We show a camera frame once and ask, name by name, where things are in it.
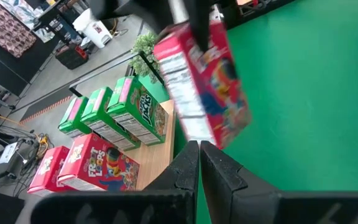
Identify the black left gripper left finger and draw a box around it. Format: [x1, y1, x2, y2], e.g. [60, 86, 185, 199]
[30, 140, 200, 224]

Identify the wooden shelf with black frame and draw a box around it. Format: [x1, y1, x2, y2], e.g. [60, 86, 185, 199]
[68, 51, 177, 191]

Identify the floral patterned cloth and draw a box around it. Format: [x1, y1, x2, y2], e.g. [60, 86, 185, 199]
[0, 0, 55, 43]

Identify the brown patterned cloth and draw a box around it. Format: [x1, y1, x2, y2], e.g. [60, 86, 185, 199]
[0, 0, 37, 58]

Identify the black and red tool bag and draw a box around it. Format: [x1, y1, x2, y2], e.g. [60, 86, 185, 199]
[55, 43, 89, 70]

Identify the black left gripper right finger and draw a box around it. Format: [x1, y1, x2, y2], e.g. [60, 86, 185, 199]
[200, 140, 358, 224]

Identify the green table mat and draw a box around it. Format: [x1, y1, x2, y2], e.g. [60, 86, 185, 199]
[135, 0, 358, 224]

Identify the red Froot Loops cereal box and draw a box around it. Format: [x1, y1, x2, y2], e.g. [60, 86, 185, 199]
[153, 21, 253, 150]
[57, 133, 140, 192]
[27, 145, 74, 197]

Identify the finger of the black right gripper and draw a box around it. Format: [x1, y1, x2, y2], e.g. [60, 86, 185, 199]
[186, 0, 213, 53]

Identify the potted green plant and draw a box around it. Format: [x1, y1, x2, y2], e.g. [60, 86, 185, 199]
[130, 30, 167, 84]

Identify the green Apple Jacks cereal box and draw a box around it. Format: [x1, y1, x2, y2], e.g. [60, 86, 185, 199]
[106, 76, 170, 146]
[57, 95, 92, 139]
[80, 86, 142, 152]

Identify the white bin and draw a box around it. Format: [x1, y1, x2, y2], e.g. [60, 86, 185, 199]
[72, 8, 114, 49]

